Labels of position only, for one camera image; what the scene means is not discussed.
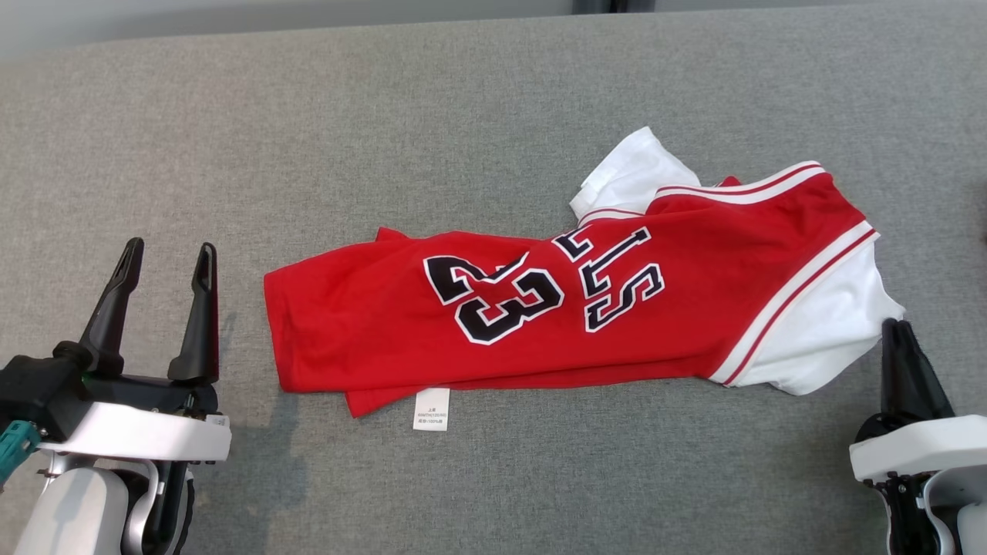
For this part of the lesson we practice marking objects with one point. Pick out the red and white basketball jersey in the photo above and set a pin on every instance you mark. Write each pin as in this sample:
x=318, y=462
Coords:
x=694, y=308

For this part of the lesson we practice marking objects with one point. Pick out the white and grey left robot arm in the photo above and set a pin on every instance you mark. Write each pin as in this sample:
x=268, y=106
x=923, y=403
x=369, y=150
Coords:
x=77, y=512

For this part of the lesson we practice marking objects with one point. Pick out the grey double partition post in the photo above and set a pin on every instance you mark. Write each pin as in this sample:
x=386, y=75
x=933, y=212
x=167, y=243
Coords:
x=617, y=5

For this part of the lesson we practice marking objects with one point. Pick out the white and grey right robot arm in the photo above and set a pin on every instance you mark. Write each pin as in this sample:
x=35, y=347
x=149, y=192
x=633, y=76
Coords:
x=952, y=512

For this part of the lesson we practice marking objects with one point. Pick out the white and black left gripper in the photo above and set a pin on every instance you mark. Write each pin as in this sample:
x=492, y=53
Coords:
x=146, y=432

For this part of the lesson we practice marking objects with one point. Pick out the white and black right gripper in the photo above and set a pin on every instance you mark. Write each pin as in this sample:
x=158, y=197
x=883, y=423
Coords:
x=925, y=451

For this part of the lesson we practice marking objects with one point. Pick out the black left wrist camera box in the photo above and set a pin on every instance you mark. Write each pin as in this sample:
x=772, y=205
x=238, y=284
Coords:
x=31, y=393

